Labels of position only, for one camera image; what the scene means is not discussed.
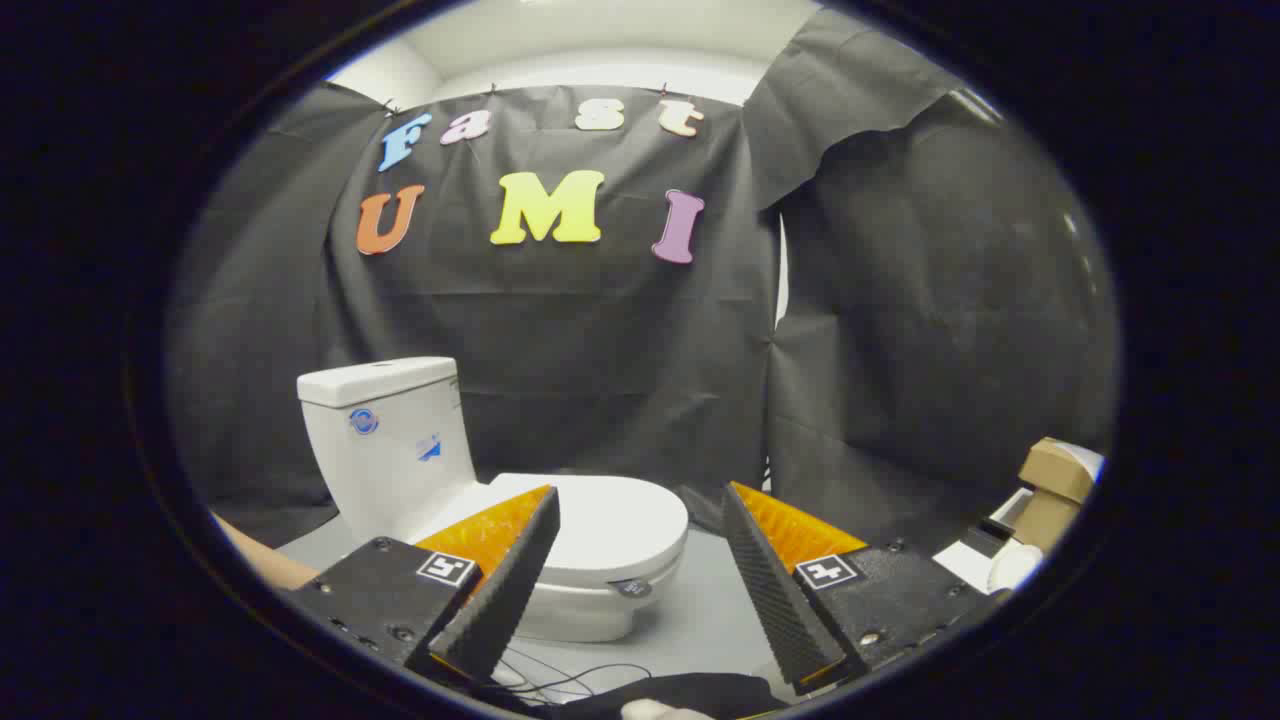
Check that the white toilet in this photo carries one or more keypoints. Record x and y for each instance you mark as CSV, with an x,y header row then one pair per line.
x,y
390,470

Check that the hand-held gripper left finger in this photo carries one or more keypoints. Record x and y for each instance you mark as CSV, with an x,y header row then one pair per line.
x,y
505,590

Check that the dark cloth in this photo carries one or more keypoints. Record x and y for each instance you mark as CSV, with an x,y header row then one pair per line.
x,y
700,692

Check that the white toilet lid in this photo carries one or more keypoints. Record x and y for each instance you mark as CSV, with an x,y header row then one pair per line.
x,y
620,520

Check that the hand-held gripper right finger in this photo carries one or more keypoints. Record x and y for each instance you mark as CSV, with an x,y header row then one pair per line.
x,y
770,590

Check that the black backdrop cloth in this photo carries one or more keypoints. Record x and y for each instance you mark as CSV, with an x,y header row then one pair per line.
x,y
600,350

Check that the brown cardboard box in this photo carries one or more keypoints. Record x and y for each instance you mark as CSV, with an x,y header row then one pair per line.
x,y
1055,480

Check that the white flat box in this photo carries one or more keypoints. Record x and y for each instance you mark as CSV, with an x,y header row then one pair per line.
x,y
975,560

